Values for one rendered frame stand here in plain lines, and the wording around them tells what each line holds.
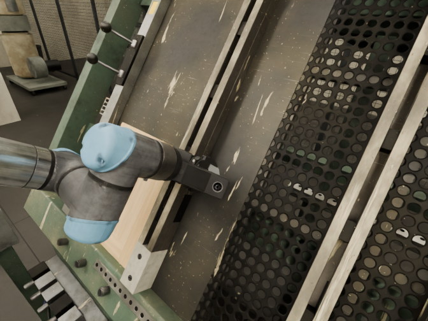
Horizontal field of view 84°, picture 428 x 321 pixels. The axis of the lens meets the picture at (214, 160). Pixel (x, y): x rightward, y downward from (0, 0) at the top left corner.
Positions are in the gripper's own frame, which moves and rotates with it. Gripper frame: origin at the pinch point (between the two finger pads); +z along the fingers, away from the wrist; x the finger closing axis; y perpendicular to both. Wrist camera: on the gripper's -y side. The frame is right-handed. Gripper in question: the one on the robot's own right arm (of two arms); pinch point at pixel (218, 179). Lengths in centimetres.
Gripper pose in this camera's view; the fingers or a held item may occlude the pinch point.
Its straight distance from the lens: 64.1
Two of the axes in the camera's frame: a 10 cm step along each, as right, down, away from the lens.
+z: 4.8, 1.9, 8.6
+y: -7.8, -3.6, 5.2
